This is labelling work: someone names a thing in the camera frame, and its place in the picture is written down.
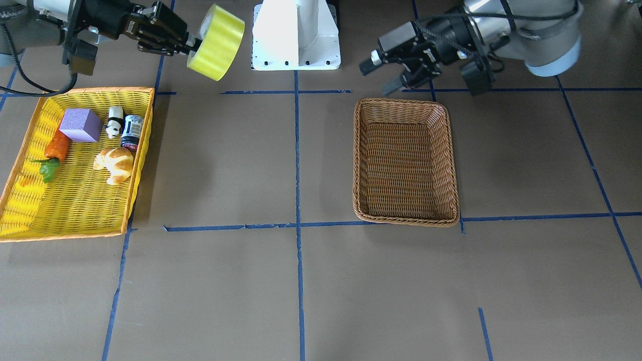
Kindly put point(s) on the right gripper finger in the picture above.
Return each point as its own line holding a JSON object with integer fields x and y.
{"x": 192, "y": 38}
{"x": 186, "y": 49}

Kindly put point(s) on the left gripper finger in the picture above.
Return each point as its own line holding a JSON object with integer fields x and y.
{"x": 400, "y": 83}
{"x": 368, "y": 66}

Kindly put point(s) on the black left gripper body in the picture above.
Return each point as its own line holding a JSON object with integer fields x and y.
{"x": 448, "y": 31}

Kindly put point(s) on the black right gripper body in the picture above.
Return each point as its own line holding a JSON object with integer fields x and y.
{"x": 106, "y": 18}

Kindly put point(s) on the yellow tape roll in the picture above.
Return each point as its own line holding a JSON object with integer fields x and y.
{"x": 220, "y": 35}

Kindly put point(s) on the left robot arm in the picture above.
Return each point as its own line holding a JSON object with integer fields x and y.
{"x": 543, "y": 34}

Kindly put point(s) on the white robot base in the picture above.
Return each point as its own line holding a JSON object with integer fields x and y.
{"x": 296, "y": 36}

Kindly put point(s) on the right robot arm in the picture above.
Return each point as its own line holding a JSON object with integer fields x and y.
{"x": 30, "y": 24}

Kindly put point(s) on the brown wicker basket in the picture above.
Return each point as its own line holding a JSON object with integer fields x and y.
{"x": 403, "y": 163}

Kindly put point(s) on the yellow woven basket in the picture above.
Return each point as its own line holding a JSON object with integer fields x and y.
{"x": 78, "y": 203}

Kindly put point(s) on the small dark jar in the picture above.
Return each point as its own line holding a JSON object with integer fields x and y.
{"x": 132, "y": 132}

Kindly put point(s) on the panda figurine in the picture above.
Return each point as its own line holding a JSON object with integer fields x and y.
{"x": 115, "y": 122}

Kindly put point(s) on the purple foam cube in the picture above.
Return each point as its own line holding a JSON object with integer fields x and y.
{"x": 81, "y": 125}

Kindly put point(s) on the toy croissant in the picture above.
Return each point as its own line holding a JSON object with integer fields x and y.
{"x": 118, "y": 161}

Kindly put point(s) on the orange toy carrot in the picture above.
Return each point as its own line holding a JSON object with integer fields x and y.
{"x": 55, "y": 153}

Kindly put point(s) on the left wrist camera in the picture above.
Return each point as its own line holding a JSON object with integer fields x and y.
{"x": 478, "y": 76}

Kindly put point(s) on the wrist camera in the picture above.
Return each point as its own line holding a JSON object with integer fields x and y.
{"x": 478, "y": 76}
{"x": 80, "y": 57}

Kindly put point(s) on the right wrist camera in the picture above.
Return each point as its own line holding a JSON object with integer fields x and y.
{"x": 80, "y": 57}

